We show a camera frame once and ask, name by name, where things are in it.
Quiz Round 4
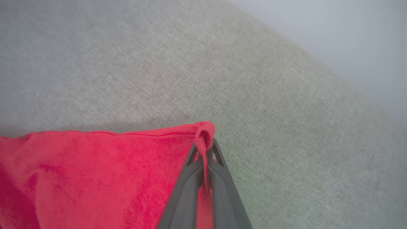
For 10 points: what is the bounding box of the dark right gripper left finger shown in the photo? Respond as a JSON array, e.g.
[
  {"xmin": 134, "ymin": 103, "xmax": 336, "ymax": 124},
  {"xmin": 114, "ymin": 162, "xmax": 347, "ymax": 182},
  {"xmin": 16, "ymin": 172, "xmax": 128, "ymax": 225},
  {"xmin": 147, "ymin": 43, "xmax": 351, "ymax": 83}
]
[{"xmin": 156, "ymin": 142, "xmax": 204, "ymax": 229}]

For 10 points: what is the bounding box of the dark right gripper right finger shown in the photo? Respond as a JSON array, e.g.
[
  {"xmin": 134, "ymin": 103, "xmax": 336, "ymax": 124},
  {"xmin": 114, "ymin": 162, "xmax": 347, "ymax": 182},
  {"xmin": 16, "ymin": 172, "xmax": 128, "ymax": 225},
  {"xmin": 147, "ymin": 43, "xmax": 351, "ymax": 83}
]
[{"xmin": 208, "ymin": 138, "xmax": 253, "ymax": 229}]

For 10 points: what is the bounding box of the red garment with white stripes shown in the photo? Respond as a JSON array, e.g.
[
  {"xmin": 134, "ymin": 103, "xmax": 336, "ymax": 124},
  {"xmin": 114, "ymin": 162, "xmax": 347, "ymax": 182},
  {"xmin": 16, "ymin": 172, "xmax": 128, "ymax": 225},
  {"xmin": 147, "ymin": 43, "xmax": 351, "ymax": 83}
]
[{"xmin": 0, "ymin": 121, "xmax": 216, "ymax": 229}]

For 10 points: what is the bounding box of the grey fabric sofa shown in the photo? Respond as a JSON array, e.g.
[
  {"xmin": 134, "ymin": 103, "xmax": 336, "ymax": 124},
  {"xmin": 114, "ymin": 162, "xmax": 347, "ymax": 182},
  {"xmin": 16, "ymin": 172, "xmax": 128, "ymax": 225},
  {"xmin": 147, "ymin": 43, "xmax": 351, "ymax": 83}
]
[{"xmin": 0, "ymin": 0, "xmax": 407, "ymax": 229}]

